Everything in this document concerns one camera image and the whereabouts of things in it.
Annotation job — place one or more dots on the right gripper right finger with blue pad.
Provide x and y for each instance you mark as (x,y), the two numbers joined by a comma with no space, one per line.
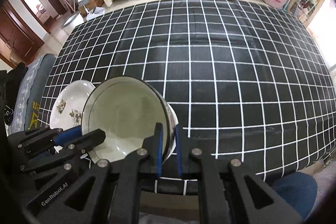
(188,155)

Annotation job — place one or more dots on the dark brown wooden door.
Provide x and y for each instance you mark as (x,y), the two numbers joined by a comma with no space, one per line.
(18,35)

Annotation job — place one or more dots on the black white grid tablecloth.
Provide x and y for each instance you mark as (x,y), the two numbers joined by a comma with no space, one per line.
(245,80)

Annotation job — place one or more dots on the small plate bird pattern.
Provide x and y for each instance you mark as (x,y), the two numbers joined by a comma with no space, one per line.
(68,108)

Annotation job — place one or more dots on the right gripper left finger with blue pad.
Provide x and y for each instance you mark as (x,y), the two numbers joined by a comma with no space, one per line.
(151,166)

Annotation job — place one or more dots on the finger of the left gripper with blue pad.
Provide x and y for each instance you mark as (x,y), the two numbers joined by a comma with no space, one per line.
(84,144)
(68,135)

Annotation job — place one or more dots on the white bowl floral outside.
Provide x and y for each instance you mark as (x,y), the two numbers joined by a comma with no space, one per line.
(173,122)

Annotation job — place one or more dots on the green patterned bowl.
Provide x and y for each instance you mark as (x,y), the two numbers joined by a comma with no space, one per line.
(126,109)

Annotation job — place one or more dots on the blue jeans knee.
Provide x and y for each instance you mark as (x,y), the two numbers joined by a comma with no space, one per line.
(299,190)

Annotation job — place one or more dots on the grey sofa cover embroidered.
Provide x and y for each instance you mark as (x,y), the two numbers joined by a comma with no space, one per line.
(30,93)

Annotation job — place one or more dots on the white mop bucket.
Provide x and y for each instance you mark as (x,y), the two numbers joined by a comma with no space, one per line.
(73,20)

